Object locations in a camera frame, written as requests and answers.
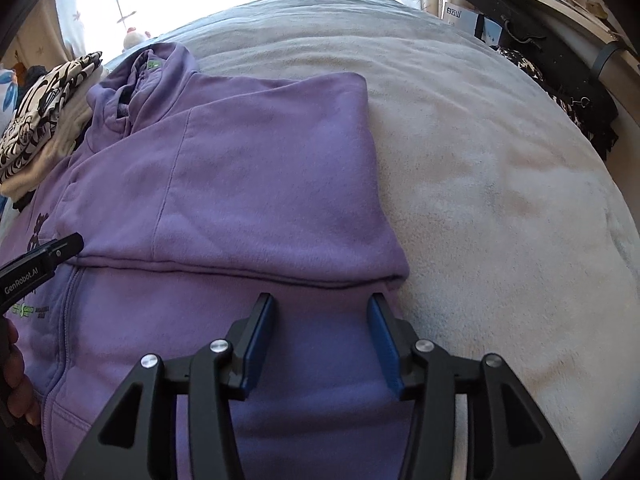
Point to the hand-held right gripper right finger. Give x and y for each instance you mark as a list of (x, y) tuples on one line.
[(385, 345)]

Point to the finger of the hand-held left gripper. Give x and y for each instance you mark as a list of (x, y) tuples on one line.
[(64, 249)]

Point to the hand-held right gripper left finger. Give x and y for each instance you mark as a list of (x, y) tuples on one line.
[(260, 342)]

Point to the purple hoodie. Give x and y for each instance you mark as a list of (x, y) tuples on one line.
[(250, 185)]

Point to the person's left hand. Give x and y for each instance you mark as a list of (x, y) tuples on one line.
[(17, 375)]

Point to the cream folded cloth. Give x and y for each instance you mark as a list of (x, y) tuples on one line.
[(50, 155)]

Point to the black and white patterned cloth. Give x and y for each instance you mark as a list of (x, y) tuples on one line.
[(45, 95)]

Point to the blue floral pillow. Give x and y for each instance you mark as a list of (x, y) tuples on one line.
[(7, 90)]

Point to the grey fleece blanket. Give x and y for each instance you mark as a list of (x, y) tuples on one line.
[(500, 210)]

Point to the white plush toy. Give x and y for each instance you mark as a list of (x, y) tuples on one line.
[(135, 39)]

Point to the white floral curtain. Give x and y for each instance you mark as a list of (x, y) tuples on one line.
[(85, 10)]

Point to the black floral garment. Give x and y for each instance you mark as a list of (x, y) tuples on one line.
[(575, 100)]

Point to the white cardboard box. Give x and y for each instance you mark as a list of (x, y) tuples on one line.
[(457, 16)]

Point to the black bag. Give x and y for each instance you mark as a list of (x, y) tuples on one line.
[(530, 25)]

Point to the wooden desk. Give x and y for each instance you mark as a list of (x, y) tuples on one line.
[(550, 2)]

